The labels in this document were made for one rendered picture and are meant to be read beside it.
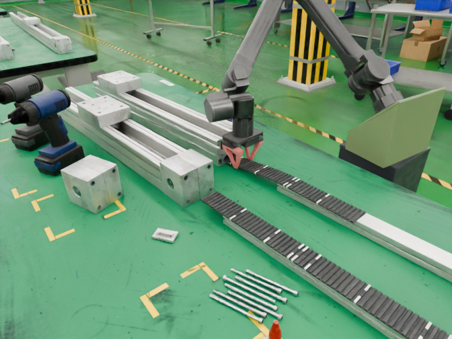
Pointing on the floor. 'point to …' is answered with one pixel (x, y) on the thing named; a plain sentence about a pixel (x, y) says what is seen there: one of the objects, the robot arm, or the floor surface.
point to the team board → (185, 25)
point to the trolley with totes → (421, 7)
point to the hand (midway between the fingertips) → (242, 162)
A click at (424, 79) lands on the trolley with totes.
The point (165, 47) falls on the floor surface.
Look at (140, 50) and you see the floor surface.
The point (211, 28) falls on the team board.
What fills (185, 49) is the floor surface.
